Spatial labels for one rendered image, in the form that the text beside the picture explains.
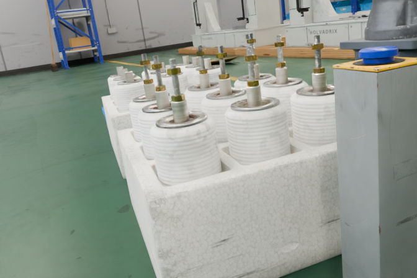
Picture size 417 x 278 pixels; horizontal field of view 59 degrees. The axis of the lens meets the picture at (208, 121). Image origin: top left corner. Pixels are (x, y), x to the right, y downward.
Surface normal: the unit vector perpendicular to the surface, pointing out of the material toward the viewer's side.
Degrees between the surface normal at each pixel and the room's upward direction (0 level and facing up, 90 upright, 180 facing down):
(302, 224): 90
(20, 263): 0
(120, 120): 90
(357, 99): 90
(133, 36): 90
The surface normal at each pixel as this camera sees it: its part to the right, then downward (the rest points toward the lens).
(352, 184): -0.93, 0.21
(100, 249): -0.13, -0.96
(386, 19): -0.75, -0.04
